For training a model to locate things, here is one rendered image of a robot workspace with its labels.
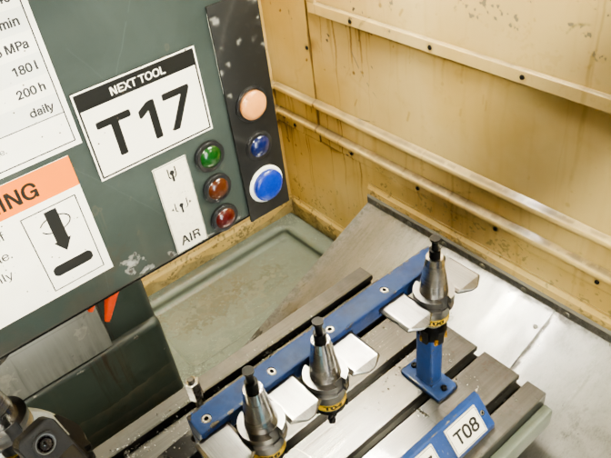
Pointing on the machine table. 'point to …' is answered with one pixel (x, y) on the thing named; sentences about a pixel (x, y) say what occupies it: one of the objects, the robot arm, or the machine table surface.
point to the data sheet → (29, 94)
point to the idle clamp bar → (182, 448)
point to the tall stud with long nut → (194, 390)
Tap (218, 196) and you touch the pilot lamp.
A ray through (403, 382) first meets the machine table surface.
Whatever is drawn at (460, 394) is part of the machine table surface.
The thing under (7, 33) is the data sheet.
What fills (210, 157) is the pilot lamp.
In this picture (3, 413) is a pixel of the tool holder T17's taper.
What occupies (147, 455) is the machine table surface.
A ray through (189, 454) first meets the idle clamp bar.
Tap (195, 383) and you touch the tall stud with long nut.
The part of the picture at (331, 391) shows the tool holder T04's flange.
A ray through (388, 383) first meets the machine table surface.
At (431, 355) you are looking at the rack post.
